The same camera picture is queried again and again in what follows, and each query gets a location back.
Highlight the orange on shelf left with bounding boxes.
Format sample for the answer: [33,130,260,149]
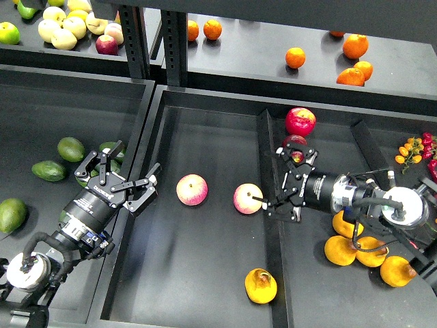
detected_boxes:
[187,20,199,42]

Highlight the orange front right shelf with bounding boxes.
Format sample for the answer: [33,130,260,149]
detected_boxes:
[337,68,365,86]

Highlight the black middle tray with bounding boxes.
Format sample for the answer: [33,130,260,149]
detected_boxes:
[102,86,436,327]

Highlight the black shelf upright posts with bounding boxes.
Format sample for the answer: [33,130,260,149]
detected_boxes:
[119,5,188,87]

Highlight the black tray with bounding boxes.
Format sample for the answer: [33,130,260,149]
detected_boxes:
[1,65,156,327]
[102,86,436,327]

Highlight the red chili peppers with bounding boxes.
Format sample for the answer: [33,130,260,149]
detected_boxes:
[422,132,437,182]

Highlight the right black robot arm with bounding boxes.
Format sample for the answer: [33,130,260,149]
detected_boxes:
[258,143,436,279]

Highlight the pale yellow pear pile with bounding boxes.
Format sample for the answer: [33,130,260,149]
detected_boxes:
[38,1,124,50]

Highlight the large orange on shelf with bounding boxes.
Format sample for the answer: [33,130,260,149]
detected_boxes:
[343,34,369,59]

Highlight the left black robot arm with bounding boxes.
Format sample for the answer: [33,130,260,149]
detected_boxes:
[1,141,161,327]

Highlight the yellow pear small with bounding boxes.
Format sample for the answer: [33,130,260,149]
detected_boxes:
[356,236,389,267]

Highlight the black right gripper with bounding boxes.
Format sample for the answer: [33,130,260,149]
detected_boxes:
[251,143,338,223]

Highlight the dark red apple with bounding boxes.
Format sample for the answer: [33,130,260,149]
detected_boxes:
[282,135,307,163]

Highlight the bright red apple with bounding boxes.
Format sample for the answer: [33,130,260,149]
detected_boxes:
[285,107,317,137]

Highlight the pink apple right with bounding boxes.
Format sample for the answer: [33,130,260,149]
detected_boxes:
[233,183,264,215]

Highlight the avocado far left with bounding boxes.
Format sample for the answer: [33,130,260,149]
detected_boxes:
[31,161,67,182]

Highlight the black left tray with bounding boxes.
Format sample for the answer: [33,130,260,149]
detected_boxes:
[1,65,156,327]

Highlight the orange cherry tomato bunch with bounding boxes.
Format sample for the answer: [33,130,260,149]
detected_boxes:
[395,137,424,174]

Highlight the green pepper on shelf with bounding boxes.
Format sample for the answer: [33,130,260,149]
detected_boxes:
[16,1,39,20]

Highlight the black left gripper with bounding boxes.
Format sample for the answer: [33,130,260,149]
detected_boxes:
[61,140,161,239]

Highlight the green apple on shelf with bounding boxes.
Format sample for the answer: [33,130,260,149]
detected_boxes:
[0,21,20,45]

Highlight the orange on shelf centre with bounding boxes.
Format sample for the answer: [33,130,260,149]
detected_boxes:
[285,47,306,69]

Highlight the orange partly hidden top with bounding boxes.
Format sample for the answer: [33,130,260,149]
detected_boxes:
[329,31,346,38]

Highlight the avocado beside tray wall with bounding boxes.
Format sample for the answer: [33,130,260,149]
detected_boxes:
[94,160,121,174]

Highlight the avocado top left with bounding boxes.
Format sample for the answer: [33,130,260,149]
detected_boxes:
[57,137,85,163]

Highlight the orange behind front right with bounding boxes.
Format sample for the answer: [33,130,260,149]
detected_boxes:
[354,61,373,81]

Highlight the pink apple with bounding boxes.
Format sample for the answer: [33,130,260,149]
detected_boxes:
[233,183,264,215]
[176,174,208,206]

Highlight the green avocado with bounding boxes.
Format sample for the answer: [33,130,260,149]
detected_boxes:
[59,210,70,223]

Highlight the avocado top right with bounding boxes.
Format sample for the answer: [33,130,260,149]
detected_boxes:
[99,141,126,164]

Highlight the pink apple left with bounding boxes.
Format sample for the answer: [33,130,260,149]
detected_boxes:
[176,174,208,206]

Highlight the red apple on shelf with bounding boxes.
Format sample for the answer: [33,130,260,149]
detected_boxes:
[96,34,118,55]

